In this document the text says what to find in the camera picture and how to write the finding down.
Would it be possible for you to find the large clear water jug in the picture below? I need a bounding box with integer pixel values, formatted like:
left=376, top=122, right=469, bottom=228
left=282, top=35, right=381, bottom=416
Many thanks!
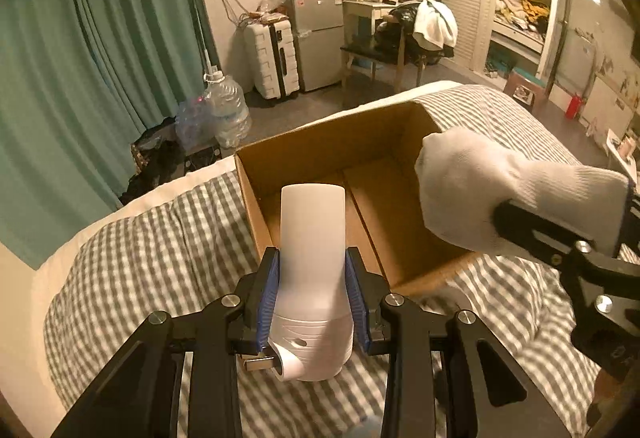
left=202, top=71, right=253, bottom=150

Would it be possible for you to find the white hard-shell suitcase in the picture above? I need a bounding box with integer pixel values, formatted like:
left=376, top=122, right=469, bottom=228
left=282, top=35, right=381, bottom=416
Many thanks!
left=242, top=16, right=301, bottom=105

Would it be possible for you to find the green curtain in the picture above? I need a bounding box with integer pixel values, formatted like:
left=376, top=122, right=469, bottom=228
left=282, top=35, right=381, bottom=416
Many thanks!
left=0, top=0, right=223, bottom=269

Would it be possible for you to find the black bag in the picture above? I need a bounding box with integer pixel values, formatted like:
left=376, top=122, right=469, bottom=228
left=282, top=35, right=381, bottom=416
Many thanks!
left=374, top=3, right=426, bottom=56

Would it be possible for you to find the dark clutter pile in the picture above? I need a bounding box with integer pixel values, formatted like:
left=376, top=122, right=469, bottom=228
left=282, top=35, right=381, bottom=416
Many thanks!
left=120, top=117, right=221, bottom=205

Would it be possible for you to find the brown picture box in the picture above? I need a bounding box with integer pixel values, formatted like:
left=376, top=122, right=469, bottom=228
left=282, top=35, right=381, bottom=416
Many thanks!
left=503, top=69, right=548, bottom=113

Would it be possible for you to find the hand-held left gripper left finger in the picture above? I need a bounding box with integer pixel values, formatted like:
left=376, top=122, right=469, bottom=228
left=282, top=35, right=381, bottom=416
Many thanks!
left=50, top=245, right=281, bottom=438

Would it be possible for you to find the brown cardboard box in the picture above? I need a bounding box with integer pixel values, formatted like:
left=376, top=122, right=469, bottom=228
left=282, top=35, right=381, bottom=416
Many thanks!
left=234, top=101, right=482, bottom=299

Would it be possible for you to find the white flat panel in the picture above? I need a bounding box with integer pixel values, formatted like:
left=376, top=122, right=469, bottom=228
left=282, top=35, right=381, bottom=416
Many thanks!
left=581, top=74, right=637, bottom=139

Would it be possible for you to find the grey mini fridge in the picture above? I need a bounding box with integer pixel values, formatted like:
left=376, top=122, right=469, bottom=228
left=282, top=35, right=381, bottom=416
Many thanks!
left=281, top=0, right=347, bottom=93

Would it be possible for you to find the white plastic handheld device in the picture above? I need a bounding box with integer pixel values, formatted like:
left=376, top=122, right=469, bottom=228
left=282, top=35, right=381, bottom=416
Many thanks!
left=266, top=183, right=357, bottom=382

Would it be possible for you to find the white dressing table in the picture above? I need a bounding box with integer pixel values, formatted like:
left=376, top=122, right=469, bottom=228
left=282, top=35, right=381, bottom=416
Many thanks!
left=342, top=0, right=401, bottom=59

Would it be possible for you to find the white cloth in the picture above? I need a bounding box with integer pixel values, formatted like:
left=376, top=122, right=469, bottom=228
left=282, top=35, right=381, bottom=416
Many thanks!
left=411, top=0, right=459, bottom=51

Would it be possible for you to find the white sock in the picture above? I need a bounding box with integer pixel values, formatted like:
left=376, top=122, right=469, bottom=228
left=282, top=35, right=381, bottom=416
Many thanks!
left=414, top=127, right=632, bottom=260

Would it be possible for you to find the grey checked blanket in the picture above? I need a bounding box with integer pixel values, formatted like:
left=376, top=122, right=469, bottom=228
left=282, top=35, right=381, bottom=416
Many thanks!
left=42, top=82, right=640, bottom=438

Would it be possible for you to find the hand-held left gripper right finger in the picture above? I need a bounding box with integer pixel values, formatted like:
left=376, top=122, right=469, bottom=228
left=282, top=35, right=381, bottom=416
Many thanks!
left=345, top=245, right=573, bottom=438

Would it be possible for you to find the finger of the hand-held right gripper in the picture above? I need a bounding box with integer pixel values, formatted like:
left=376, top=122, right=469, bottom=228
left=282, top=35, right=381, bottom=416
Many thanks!
left=493, top=199, right=640, bottom=319

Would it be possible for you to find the wooden chair with dark seat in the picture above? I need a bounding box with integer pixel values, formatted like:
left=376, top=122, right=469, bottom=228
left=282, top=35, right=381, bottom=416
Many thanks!
left=340, top=16, right=453, bottom=93

